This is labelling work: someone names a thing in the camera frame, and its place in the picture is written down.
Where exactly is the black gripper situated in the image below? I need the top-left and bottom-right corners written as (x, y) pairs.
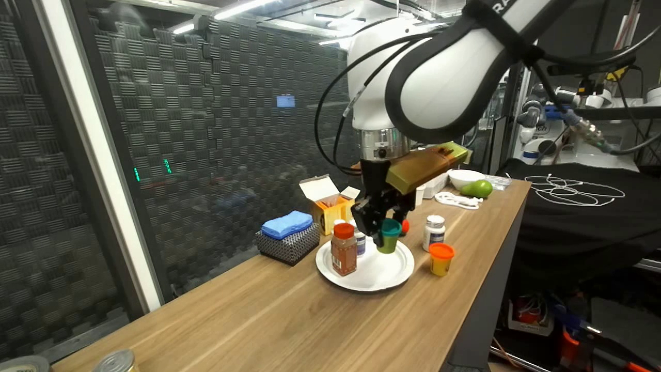
top-left (352, 158), bottom-right (420, 242)

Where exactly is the teal lid dough can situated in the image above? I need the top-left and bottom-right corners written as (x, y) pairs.
top-left (375, 217), bottom-right (404, 256)

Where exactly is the spice jar red lid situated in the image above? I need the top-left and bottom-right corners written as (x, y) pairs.
top-left (328, 222), bottom-right (360, 278)

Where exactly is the orange lid dough can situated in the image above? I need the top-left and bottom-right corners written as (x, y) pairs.
top-left (427, 242), bottom-right (456, 279)

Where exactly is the white paper plate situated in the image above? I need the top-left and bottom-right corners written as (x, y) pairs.
top-left (313, 235), bottom-right (418, 295)

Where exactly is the yellow open carton box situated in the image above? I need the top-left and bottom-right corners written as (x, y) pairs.
top-left (297, 174), bottom-right (363, 238)

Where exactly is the white crumpled cloth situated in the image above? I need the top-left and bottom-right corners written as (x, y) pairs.
top-left (433, 191), bottom-right (485, 214)

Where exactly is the white bowl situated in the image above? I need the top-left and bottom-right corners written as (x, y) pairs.
top-left (445, 167), bottom-right (488, 194)

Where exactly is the blue sponge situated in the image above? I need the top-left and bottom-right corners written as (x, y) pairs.
top-left (261, 208), bottom-right (315, 242)

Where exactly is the green toy pear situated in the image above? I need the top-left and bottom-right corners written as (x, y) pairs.
top-left (459, 177), bottom-right (496, 200)

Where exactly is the dark grey patterned box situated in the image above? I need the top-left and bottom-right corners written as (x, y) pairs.
top-left (254, 223), bottom-right (323, 266)

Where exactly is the white background machine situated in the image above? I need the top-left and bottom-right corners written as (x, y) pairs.
top-left (513, 95), bottom-right (626, 167)

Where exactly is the black covered table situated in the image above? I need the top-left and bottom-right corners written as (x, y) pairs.
top-left (496, 158), bottom-right (661, 260)

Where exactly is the orange plastic object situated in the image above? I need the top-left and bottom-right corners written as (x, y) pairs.
top-left (555, 323), bottom-right (587, 370)

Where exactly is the metal tin can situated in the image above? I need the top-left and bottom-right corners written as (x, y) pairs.
top-left (0, 353), bottom-right (52, 372)
top-left (91, 347), bottom-right (141, 372)

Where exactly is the tan wrist camera block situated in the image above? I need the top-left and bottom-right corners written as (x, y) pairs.
top-left (385, 140), bottom-right (474, 196)

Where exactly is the grey box with cables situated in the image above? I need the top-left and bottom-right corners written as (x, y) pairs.
top-left (505, 295), bottom-right (555, 339)

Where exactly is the white coiled cable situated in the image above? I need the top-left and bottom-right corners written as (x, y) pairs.
top-left (522, 172), bottom-right (628, 211)

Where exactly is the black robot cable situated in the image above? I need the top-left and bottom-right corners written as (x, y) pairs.
top-left (313, 23), bottom-right (661, 177)

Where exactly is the white window frame post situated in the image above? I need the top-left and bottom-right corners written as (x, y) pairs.
top-left (37, 0), bottom-right (165, 316)

